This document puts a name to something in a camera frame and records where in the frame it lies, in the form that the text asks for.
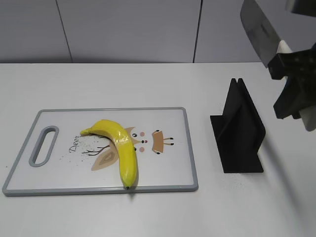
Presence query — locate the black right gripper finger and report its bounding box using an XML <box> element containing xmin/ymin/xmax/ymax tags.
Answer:
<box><xmin>268</xmin><ymin>52</ymin><xmax>300</xmax><ymax>79</ymax></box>
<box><xmin>273</xmin><ymin>76</ymin><xmax>305</xmax><ymax>119</ymax></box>

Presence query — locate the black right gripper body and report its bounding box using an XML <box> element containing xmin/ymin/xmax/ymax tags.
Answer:
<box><xmin>295</xmin><ymin>43</ymin><xmax>316</xmax><ymax>106</ymax></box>

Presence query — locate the white-handled cleaver knife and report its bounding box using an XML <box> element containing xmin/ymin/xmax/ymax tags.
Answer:
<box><xmin>240</xmin><ymin>0</ymin><xmax>316</xmax><ymax>131</ymax></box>

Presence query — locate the yellow plastic banana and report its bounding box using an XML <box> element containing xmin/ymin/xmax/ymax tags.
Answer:
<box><xmin>80</xmin><ymin>119</ymin><xmax>138</xmax><ymax>189</ymax></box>

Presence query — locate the black knife stand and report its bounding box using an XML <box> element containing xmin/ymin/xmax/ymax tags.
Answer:
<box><xmin>210</xmin><ymin>78</ymin><xmax>266</xmax><ymax>173</ymax></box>

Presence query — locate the white grey-rimmed cutting board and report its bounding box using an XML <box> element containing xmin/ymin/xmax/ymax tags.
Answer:
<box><xmin>2</xmin><ymin>107</ymin><xmax>198</xmax><ymax>197</ymax></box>

